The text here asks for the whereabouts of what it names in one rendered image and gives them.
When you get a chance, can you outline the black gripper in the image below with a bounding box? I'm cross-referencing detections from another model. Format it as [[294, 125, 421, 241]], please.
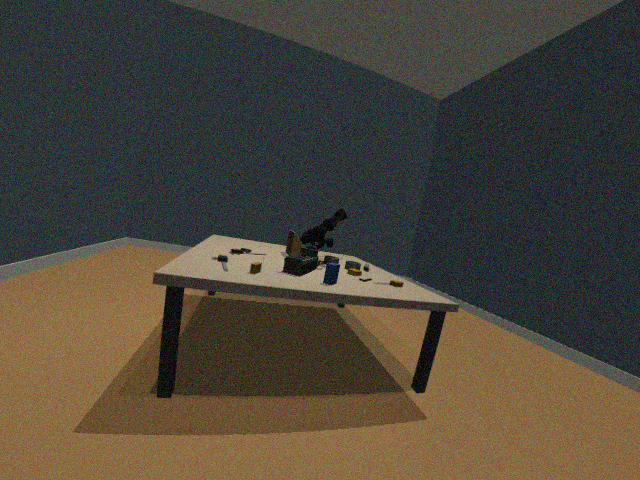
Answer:
[[302, 233, 333, 250]]

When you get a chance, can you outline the blue cube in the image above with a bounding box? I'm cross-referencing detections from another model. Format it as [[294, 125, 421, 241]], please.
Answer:
[[323, 263, 340, 285]]

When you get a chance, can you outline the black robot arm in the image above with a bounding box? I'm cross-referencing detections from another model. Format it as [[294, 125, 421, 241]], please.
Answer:
[[303, 208, 347, 237]]

